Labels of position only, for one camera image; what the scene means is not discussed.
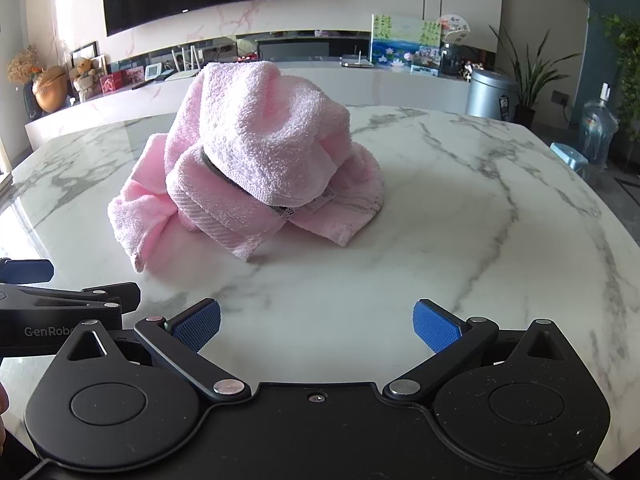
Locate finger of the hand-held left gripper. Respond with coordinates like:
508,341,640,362
0,282,142,314
0,258,55,285

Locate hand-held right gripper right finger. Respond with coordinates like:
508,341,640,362
382,299,586,403

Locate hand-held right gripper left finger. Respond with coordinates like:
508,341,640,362
52,298,251,403

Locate pink towel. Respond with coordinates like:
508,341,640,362
107,60,386,274

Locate brown gourd vase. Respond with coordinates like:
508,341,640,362
32,65,69,114

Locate white TV cabinet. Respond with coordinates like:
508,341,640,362
25,62,473,151

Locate brown teddy bear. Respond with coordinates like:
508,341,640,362
72,57,99,102

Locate red gift box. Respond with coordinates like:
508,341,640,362
100,71,125,96

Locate dried flower bunch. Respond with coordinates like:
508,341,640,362
7,45,44,84

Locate light blue plastic stool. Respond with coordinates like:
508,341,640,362
550,142,590,179

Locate white router with antennas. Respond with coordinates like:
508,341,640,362
164,45,204,82

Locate silver trash bin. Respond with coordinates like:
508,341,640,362
465,69,519,121

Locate potted long-leaf plant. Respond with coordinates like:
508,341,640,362
491,25,584,127

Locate lotus pond painting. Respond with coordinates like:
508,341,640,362
370,14,442,69

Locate round paper fan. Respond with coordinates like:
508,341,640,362
439,14,471,44

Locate green climbing plant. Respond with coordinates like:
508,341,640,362
590,12,640,142

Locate black photo frame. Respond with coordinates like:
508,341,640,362
70,41,99,69

